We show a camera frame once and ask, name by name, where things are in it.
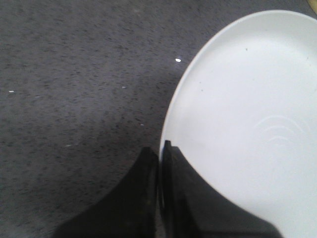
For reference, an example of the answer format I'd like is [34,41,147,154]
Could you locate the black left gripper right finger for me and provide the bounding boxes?
[159,140,282,238]

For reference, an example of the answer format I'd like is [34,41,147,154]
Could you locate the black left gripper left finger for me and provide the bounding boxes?
[53,147,159,238]

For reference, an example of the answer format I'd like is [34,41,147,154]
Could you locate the white round plate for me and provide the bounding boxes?
[161,10,317,238]

